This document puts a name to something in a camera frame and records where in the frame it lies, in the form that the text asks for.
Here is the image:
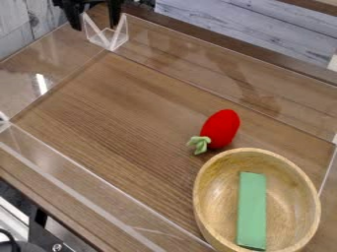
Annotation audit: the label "red plush strawberry toy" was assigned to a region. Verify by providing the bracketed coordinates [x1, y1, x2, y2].
[187, 109, 240, 155]

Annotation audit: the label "black cable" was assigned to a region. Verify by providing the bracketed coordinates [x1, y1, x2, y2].
[0, 227, 24, 252]

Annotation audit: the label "black table leg bracket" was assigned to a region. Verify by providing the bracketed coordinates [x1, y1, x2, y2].
[28, 208, 75, 252]

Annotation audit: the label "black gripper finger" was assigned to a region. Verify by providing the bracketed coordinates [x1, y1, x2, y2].
[63, 1, 84, 31]
[108, 0, 124, 28]

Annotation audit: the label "green rectangular block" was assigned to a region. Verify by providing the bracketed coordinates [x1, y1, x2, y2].
[236, 172, 266, 251]

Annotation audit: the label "clear acrylic tray walls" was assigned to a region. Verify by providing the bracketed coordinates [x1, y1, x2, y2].
[0, 7, 337, 252]

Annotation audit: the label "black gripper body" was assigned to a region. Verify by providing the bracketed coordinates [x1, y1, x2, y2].
[50, 0, 125, 8]

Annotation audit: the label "wooden bowl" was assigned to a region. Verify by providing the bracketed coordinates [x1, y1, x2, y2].
[192, 148, 321, 252]

